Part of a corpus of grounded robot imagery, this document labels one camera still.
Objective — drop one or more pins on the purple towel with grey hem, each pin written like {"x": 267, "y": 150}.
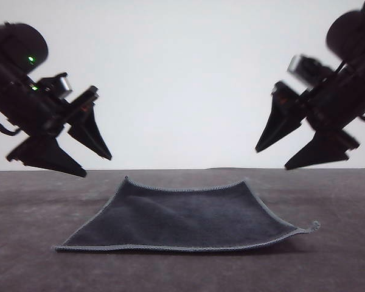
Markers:
{"x": 185, "y": 219}

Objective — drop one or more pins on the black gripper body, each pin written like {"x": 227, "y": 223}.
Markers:
{"x": 27, "y": 106}
{"x": 340, "y": 97}

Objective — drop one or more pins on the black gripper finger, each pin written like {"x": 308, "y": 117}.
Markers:
{"x": 91, "y": 134}
{"x": 280, "y": 121}
{"x": 322, "y": 149}
{"x": 48, "y": 155}

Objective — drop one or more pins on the grey table cloth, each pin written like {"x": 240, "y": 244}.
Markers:
{"x": 322, "y": 267}

